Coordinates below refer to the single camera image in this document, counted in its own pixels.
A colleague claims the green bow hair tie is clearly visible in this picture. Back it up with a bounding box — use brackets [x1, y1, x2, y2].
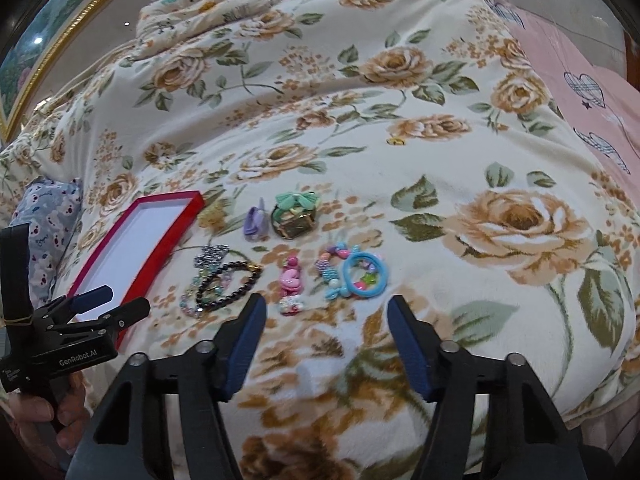
[274, 190, 321, 214]

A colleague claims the person's left hand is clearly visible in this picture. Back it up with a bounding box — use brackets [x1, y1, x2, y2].
[9, 372, 90, 469]

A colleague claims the floral pillow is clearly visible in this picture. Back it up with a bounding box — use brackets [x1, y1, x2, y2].
[136, 0, 271, 49]

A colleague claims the purple hair tie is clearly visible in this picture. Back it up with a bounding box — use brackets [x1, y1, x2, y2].
[242, 197, 272, 242]

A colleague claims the red jewelry box tray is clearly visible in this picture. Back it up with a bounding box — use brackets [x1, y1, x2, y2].
[70, 191, 204, 328]

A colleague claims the white flower hair clip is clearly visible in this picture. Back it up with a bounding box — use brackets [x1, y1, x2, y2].
[278, 295, 306, 316]

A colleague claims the blue bear print pillow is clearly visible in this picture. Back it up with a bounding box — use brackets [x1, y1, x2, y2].
[10, 177, 82, 308]

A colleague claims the pink heart print sheet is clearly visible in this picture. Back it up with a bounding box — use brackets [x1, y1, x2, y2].
[485, 0, 639, 203]

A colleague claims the gold framed painting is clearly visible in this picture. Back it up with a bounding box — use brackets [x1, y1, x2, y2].
[1, 0, 110, 139]

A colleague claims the colorful chunky bead bracelet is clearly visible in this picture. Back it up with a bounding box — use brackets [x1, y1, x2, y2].
[313, 242, 386, 302]

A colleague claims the floral cream bedspread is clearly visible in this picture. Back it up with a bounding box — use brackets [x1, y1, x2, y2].
[1, 0, 639, 479]

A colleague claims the blue hair tie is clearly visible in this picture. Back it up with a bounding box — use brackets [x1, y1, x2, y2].
[342, 250, 391, 299]

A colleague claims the yellow hair claw clip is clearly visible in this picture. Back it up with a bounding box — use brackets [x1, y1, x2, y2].
[196, 198, 230, 235]

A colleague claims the black bead bracelet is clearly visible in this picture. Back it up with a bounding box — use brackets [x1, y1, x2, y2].
[195, 259, 264, 311]

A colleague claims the pink flamingo hair clip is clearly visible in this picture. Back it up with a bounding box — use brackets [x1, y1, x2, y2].
[278, 256, 303, 298]

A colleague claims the pastel crystal bead bracelet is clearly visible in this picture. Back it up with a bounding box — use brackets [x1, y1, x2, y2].
[178, 259, 237, 319]

